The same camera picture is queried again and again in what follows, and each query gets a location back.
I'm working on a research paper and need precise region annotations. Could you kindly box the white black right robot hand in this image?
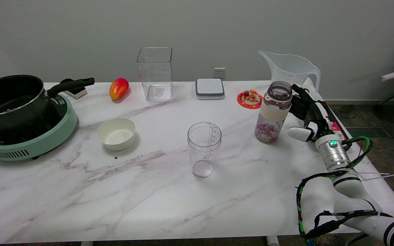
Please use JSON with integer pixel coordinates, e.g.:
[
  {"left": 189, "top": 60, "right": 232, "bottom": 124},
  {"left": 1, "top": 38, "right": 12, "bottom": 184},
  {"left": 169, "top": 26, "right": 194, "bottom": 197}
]
[{"left": 287, "top": 84, "right": 336, "bottom": 142}]

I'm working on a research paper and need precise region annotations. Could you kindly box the small black white gadget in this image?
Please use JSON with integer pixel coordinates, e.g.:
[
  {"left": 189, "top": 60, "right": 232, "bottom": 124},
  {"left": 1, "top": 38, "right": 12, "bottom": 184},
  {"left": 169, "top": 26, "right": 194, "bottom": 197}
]
[{"left": 60, "top": 79, "right": 88, "bottom": 99}]

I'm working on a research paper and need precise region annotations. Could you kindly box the clear square container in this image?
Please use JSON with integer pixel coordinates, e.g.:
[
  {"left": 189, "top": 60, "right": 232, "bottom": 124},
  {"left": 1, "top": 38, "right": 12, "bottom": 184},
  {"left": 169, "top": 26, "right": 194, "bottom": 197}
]
[{"left": 137, "top": 47, "right": 174, "bottom": 102}]

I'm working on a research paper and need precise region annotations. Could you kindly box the clear bottle with candies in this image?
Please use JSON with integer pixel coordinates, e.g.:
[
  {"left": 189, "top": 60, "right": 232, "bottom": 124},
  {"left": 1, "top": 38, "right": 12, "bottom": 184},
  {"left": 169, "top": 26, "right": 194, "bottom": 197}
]
[{"left": 254, "top": 81, "right": 293, "bottom": 144}]

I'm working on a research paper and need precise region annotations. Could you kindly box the red yellow mango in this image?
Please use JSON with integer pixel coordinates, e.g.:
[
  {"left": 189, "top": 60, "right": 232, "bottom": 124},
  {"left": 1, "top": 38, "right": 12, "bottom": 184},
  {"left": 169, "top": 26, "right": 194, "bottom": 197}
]
[{"left": 109, "top": 78, "right": 129, "bottom": 100}]

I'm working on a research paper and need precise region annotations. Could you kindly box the black holder with red label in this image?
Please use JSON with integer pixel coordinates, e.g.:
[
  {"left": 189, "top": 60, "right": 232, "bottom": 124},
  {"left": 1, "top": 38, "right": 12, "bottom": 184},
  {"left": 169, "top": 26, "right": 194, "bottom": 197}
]
[{"left": 317, "top": 100, "right": 352, "bottom": 152}]

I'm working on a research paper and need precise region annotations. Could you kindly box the black pot with handle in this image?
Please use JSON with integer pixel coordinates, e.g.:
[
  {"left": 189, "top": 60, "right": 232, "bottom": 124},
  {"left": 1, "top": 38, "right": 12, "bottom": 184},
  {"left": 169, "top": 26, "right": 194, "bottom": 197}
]
[{"left": 0, "top": 74, "right": 95, "bottom": 133}]

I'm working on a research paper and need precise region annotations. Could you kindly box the red coaster with figurines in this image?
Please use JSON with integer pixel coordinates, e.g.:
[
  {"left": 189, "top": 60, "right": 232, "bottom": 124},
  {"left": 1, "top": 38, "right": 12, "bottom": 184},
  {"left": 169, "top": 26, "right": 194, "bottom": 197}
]
[{"left": 237, "top": 90, "right": 263, "bottom": 109}]

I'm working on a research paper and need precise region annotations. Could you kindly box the white bowl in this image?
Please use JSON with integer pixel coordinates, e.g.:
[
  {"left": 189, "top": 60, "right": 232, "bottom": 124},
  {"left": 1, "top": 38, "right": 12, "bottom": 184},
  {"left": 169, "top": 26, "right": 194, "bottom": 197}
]
[{"left": 97, "top": 118, "right": 136, "bottom": 151}]

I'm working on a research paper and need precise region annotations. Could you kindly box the floor vent grille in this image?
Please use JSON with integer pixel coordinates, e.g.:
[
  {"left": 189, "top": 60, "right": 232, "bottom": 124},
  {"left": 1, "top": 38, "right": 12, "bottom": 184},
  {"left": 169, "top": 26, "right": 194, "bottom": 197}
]
[{"left": 345, "top": 126, "right": 388, "bottom": 138}]

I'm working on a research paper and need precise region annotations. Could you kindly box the clear plastic measuring cup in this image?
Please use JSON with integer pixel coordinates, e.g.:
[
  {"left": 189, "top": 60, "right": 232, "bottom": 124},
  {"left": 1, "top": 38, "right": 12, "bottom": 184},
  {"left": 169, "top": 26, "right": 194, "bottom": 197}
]
[{"left": 187, "top": 122, "right": 222, "bottom": 178}]

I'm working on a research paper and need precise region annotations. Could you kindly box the translucent measuring pitcher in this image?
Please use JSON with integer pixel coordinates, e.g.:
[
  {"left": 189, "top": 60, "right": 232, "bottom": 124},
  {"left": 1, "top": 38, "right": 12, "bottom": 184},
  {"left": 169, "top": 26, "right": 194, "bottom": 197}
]
[{"left": 258, "top": 50, "right": 321, "bottom": 99}]

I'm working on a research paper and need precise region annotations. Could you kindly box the green induction cooker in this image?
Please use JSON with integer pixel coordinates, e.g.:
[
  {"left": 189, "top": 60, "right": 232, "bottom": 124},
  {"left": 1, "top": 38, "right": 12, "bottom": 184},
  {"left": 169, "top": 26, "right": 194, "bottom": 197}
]
[{"left": 0, "top": 93, "right": 78, "bottom": 161}]

